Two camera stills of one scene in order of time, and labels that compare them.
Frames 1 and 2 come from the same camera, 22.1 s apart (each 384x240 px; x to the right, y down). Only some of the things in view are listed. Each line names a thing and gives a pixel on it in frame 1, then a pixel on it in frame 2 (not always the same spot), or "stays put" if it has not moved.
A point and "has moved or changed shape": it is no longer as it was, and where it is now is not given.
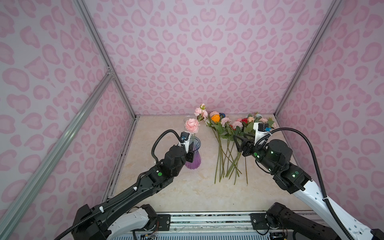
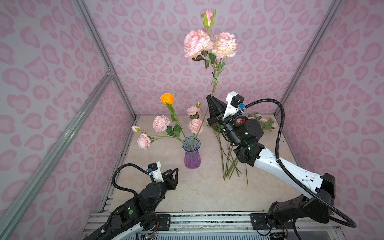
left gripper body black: x=189 y=156 to x=166 y=186
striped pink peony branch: x=202 y=113 to x=201 y=45
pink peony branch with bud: x=225 y=122 has moved or changed shape
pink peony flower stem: x=191 y=125 has moved or changed shape
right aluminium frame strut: x=334 y=6 stays put
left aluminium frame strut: x=105 y=55 stays put
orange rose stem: x=221 y=131 to x=168 y=99
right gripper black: x=250 y=144 to x=218 y=109
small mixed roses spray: x=249 y=128 stays put
